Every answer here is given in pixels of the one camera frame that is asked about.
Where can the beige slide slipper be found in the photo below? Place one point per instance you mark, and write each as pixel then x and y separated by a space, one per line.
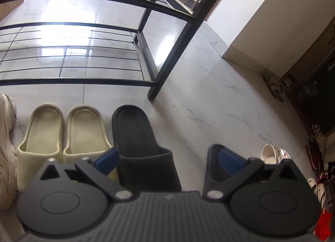
pixel 83 132
pixel 39 132

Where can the black metal shoe rack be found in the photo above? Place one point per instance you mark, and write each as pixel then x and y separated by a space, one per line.
pixel 172 56

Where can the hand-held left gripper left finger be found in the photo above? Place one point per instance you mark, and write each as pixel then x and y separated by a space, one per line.
pixel 107 159

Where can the white shoe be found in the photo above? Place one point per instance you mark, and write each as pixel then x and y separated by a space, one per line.
pixel 269 154

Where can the dark wooden cabinet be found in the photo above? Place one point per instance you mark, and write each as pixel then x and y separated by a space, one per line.
pixel 319 95

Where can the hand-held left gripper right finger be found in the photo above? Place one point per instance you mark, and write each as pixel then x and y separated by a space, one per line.
pixel 230 159

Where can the beige knit sneaker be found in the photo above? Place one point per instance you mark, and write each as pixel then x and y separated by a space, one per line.
pixel 6 137

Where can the pile of assorted shoes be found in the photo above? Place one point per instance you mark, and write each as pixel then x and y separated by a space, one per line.
pixel 318 187

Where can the patterned sandal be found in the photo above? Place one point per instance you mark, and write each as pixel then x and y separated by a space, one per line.
pixel 273 86

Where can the red bag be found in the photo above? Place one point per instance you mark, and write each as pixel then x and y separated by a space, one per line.
pixel 323 226

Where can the black slide slipper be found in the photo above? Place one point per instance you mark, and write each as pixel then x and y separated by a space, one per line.
pixel 212 163
pixel 136 132

